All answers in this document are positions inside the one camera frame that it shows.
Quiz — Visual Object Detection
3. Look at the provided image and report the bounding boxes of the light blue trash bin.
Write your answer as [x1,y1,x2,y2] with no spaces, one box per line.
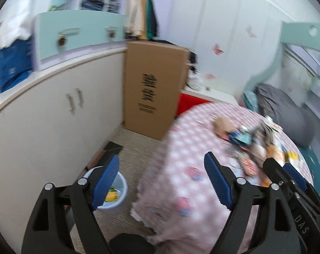
[77,163,128,211]

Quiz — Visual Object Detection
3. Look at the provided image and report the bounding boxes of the teal bed sheet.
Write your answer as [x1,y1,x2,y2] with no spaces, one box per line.
[298,146,320,190]

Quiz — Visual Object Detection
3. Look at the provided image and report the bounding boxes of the grey folded quilt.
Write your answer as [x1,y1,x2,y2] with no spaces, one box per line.
[254,83,316,149]

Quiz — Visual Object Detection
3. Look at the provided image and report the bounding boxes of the pink checkered bed cover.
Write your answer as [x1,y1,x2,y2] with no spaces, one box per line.
[130,101,313,254]

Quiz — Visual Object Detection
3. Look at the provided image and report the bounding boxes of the brown paper ball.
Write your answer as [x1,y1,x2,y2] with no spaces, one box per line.
[213,116,235,136]

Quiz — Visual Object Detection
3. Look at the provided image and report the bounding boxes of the white curved cabinet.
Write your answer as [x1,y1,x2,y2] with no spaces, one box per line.
[0,48,126,253]

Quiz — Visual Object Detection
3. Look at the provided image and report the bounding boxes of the red storage bench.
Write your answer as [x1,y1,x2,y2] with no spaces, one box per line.
[175,87,238,116]

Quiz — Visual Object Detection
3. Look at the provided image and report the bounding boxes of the white plastic bag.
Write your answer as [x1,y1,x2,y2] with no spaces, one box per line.
[186,70,204,91]

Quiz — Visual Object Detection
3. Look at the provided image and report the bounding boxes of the large brown cardboard box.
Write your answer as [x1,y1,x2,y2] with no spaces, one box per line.
[124,41,190,140]

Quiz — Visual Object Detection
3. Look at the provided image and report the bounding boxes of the teal drawer unit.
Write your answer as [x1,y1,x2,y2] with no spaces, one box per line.
[34,10,126,71]

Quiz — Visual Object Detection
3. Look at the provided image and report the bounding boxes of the blue and white bag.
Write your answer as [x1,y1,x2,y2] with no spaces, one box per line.
[0,0,35,93]

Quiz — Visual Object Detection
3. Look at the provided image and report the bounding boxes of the hanging clothes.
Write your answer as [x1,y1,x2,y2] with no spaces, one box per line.
[126,0,158,40]

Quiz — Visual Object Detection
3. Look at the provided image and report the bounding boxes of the teal bed headboard frame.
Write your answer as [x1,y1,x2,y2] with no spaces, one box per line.
[244,22,320,110]

